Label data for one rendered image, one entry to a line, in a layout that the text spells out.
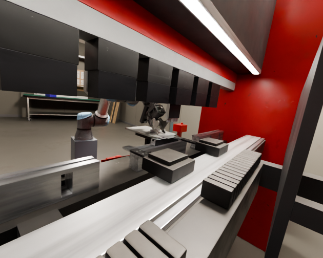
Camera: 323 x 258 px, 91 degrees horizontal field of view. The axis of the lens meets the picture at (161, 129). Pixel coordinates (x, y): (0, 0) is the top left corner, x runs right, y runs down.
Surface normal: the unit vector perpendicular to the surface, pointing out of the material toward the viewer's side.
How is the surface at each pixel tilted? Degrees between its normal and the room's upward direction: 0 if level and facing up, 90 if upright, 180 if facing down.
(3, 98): 90
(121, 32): 90
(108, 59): 90
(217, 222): 0
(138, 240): 0
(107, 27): 90
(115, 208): 0
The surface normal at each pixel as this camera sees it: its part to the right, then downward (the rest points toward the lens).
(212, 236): 0.11, -0.98
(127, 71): 0.76, 0.20
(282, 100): -0.64, 0.07
